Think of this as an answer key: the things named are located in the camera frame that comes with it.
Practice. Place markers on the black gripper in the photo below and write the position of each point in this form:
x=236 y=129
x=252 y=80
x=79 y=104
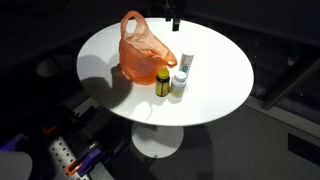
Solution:
x=171 y=7

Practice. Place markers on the white bottle grey cap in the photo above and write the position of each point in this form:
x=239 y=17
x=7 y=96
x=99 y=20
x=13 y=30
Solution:
x=186 y=61

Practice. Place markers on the orange plastic bag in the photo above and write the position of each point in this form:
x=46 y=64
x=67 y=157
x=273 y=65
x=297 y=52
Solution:
x=143 y=63

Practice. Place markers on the yellow cap dark bottle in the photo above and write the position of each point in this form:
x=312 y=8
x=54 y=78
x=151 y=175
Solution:
x=162 y=85

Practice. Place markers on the white cap pill bottle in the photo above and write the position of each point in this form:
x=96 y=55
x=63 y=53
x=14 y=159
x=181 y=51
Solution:
x=179 y=85

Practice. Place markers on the dark diagonal metal beam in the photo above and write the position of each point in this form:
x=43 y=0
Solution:
x=290 y=83

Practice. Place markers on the purple orange spring clamp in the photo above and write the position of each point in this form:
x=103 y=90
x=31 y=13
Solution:
x=87 y=160
x=53 y=125

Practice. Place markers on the white rounded object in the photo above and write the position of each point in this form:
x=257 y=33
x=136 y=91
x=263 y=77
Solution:
x=14 y=166

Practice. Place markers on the white table pedestal base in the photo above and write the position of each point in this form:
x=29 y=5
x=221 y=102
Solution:
x=156 y=141

